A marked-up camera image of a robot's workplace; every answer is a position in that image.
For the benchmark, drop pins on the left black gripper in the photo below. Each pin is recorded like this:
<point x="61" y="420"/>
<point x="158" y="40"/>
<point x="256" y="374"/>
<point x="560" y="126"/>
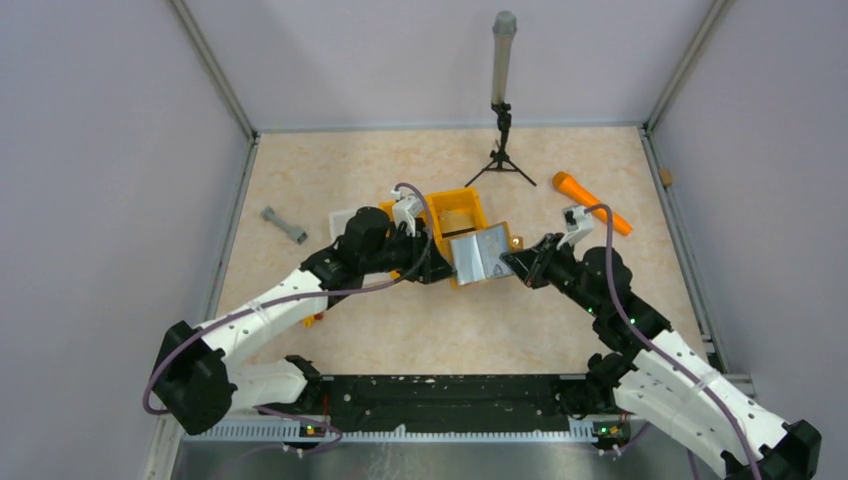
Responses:
<point x="425" y="263"/>

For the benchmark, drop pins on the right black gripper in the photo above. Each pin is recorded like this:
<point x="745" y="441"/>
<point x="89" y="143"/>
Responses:
<point x="533" y="266"/>

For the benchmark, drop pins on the yellow double storage bin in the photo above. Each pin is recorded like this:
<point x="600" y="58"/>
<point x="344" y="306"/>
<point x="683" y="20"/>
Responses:
<point x="432" y="220"/>

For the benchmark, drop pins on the white storage bin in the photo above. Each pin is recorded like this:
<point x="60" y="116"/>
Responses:
<point x="338" y="221"/>

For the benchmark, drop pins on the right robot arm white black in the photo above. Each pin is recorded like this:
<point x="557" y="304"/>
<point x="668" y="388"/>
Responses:
<point x="653" y="373"/>

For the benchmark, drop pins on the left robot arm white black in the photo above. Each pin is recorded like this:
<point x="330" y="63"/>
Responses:
<point x="200" y="376"/>

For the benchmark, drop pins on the orange toy microphone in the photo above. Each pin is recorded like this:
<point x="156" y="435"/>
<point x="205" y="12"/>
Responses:
<point x="569" y="186"/>

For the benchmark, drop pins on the black tripod stand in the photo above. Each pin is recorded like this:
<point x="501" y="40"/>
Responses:
<point x="499" y="159"/>

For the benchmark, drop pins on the grey toy dumbbell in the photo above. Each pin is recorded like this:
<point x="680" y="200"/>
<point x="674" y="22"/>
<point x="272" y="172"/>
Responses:
<point x="293" y="232"/>

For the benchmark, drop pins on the yellow red toy block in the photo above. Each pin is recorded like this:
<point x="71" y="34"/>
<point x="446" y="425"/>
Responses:
<point x="312" y="319"/>

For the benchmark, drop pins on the small wooden block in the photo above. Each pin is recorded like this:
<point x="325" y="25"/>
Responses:
<point x="666" y="177"/>

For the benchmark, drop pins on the grey microphone on stand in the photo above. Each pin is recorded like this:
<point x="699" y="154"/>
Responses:
<point x="504" y="30"/>

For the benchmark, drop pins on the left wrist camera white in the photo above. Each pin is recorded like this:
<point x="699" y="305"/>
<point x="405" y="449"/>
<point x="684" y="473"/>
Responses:
<point x="405" y="211"/>

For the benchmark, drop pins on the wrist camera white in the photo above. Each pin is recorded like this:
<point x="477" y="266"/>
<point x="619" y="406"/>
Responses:
<point x="578" y="224"/>
<point x="405" y="211"/>

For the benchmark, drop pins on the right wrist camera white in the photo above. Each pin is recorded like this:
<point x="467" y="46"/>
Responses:
<point x="578" y="224"/>

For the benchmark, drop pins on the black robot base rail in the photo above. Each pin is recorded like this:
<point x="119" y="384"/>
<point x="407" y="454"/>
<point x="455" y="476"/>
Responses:
<point x="459" y="406"/>

